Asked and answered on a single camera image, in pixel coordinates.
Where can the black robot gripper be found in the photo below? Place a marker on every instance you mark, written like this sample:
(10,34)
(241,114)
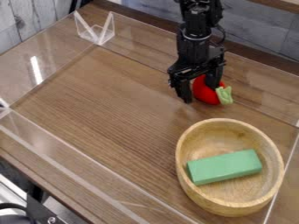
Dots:
(182,71)

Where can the red knitted strawberry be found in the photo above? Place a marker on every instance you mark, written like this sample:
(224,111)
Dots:
(218,96)

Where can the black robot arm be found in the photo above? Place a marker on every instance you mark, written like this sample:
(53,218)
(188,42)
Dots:
(198,46)

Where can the green rectangular block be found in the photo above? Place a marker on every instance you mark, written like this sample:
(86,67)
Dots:
(225,166)

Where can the light wooden bowl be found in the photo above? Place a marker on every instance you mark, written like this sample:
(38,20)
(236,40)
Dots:
(240,196)

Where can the black metal stand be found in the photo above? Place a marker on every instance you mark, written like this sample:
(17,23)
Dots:
(22,196)

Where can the clear acrylic enclosure wall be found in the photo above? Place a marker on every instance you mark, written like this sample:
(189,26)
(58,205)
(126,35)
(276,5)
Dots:
(90,121)

